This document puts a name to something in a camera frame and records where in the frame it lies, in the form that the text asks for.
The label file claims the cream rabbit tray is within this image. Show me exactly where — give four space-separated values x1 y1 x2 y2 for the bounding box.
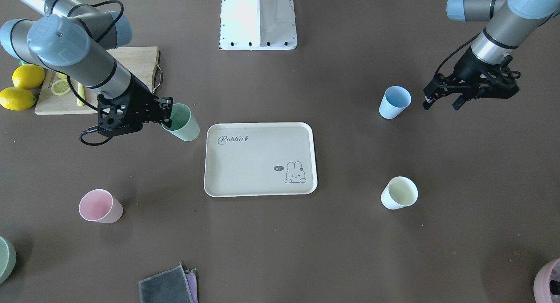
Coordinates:
204 122 318 198

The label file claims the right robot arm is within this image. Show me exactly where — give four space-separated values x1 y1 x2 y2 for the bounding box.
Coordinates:
1 0 173 140

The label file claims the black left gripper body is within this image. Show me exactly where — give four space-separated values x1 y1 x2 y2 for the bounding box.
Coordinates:
423 49 521 100

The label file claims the green cup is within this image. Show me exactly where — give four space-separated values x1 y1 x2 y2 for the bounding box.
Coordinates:
161 103 200 142

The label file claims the grey folded cloth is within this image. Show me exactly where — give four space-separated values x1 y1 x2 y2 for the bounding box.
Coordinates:
138 265 191 303

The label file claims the whole lemon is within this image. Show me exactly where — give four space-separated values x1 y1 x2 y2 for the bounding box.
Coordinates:
0 87 36 111
12 64 46 90

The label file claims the lemon slice upper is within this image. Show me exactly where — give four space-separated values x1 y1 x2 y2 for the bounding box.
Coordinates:
50 79 71 96

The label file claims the purple cloth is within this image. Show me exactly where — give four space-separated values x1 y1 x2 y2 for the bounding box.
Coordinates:
185 268 198 303

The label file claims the pink cup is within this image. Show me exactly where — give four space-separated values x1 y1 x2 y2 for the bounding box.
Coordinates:
78 189 123 224

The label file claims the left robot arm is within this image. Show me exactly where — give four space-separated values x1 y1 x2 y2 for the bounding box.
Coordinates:
423 0 559 110

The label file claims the yellow plastic knife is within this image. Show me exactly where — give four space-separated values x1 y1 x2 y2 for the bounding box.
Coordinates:
77 83 86 107

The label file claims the cream cup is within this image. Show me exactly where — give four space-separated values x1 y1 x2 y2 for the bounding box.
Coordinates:
381 176 419 210

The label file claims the whole lemon upper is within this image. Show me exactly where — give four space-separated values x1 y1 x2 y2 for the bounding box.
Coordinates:
12 64 46 90

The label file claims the wooden cutting board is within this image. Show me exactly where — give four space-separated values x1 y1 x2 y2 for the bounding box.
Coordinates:
35 46 160 115

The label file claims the green bowl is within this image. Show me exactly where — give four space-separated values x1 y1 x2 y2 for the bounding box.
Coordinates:
0 237 17 284

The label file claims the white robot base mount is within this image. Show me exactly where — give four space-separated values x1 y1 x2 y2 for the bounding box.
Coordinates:
219 0 298 51

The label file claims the blue cup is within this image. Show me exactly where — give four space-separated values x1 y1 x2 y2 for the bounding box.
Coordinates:
379 86 412 119

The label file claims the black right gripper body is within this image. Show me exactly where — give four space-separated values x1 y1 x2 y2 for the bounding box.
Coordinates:
97 75 163 137

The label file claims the whole lemon lower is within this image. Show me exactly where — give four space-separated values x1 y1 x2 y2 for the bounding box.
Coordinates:
0 87 36 111

